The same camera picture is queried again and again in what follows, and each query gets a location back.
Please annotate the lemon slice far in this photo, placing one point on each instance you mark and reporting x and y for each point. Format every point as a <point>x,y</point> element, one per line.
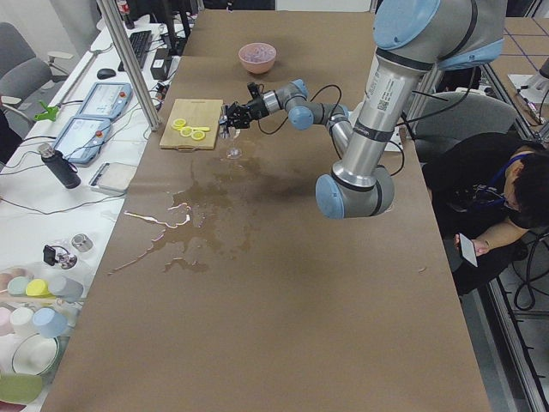
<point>178,123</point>

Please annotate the black keyboard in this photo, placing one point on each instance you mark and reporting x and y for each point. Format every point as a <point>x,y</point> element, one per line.
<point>140,43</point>

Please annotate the teach pendant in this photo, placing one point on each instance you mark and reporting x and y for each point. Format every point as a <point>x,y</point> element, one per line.
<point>82,138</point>
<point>106,100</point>

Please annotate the lemon slice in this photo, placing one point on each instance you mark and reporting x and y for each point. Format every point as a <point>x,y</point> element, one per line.
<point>198,135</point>
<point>178,123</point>
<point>186,131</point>

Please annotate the lemon slice middle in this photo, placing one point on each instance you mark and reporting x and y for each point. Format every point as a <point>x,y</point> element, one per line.
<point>186,131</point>

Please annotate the light blue cup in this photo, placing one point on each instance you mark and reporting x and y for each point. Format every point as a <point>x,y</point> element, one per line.
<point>50,323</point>

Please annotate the smartphone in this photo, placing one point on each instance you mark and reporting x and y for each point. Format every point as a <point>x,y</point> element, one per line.
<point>467,250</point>

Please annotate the person in black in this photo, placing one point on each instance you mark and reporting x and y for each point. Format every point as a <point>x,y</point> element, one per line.
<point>491,188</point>

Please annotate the aluminium frame post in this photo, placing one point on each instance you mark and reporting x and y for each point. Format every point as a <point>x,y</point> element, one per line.
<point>116,28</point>

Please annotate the kitchen scale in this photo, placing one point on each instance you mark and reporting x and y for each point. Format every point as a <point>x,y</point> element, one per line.
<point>113,178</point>

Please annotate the grey cup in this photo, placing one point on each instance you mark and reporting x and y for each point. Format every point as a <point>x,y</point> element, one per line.
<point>66,288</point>

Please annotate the white cup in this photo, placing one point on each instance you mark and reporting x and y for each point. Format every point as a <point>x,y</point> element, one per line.
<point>21,320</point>

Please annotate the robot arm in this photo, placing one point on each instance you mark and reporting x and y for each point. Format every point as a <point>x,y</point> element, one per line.
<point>302,112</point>
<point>412,37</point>

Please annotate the wine glass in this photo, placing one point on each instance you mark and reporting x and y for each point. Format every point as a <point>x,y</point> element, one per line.
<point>230,135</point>

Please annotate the lemon slice near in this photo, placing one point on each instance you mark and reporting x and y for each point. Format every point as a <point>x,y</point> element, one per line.
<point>198,135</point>

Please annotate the green clamp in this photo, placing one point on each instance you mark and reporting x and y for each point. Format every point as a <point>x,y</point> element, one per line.
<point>47,113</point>

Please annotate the grey chair right side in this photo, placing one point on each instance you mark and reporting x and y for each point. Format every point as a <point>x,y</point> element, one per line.
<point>451,117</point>

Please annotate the lower teach pendant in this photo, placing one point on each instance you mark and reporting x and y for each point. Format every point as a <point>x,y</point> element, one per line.
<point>82,138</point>

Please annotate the black power box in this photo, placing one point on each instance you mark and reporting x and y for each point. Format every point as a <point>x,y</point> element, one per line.
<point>161,64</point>

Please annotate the pink cup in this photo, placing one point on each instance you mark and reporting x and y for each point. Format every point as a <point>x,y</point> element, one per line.
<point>6,327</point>

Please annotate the black computer mouse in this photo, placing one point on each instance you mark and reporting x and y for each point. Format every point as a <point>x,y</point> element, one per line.
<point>105,73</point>

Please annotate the upper teach pendant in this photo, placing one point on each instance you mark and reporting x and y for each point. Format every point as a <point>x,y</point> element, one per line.
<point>106,100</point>

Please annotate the bamboo cutting board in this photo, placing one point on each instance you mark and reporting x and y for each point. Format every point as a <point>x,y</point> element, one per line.
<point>196,112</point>

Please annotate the mint green cup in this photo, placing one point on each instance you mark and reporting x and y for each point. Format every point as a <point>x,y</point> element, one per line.
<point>18,286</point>

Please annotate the black water bottle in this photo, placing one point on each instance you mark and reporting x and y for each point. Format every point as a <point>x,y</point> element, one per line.
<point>62,169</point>

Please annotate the steel jigger cup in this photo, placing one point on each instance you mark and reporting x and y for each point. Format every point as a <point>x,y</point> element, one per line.
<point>82,243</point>

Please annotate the pink bowl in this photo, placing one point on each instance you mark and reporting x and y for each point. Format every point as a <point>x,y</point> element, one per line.
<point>257,58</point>

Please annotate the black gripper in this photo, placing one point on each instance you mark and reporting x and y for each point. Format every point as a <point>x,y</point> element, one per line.
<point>255,108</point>

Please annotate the grey office chair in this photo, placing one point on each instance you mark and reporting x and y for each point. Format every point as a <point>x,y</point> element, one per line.
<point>26,79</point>

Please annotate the yellow cup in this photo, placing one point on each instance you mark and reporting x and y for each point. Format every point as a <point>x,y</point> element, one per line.
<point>37,288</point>

